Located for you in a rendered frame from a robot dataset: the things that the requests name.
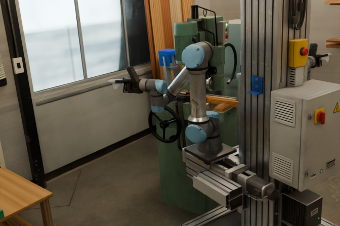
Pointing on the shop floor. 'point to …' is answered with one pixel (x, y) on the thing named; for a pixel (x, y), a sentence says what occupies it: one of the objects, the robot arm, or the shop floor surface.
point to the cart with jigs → (21, 199)
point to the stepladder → (167, 58)
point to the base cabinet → (164, 161)
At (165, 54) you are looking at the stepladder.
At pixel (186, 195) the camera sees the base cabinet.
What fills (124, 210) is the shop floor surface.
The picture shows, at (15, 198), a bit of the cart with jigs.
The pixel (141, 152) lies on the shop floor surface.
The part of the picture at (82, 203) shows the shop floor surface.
